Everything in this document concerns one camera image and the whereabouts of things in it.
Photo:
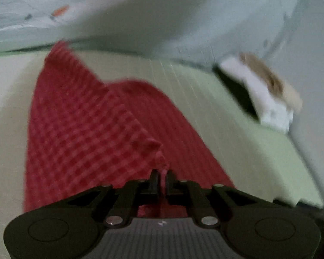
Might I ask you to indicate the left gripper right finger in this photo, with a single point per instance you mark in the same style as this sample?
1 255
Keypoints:
193 198

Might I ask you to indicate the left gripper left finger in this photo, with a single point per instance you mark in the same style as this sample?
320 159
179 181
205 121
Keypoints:
130 197

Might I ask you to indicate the red checkered shirt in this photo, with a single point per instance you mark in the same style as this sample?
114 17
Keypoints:
84 132

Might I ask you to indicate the white folded garment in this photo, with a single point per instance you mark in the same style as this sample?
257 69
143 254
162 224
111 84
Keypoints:
271 111

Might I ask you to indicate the beige folded garment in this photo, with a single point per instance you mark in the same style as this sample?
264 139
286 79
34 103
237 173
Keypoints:
276 86

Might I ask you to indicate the carrot print bed sheet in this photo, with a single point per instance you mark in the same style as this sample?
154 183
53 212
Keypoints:
193 31

